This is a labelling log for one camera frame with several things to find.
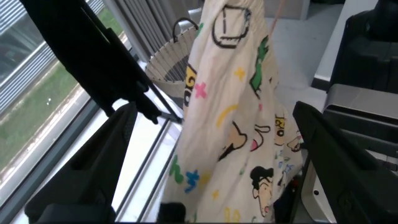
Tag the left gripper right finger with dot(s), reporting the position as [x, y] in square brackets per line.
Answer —
[351, 180]

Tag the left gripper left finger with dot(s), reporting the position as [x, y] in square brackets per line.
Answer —
[87, 177]

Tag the black garment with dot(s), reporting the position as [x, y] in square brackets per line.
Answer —
[87, 56]

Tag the cream printed garment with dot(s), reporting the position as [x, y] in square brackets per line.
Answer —
[224, 124]

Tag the pink clothes hanger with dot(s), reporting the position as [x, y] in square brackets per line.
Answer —
[276, 18]

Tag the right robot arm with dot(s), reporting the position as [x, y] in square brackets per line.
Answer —
[367, 56]

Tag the black clothes rack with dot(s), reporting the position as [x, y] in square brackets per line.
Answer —
[174, 115]

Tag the white laundry basket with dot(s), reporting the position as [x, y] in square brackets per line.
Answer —
[164, 68]

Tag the window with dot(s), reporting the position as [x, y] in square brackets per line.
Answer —
[31, 102]

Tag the beige curtain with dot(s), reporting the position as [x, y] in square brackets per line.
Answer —
[146, 18]

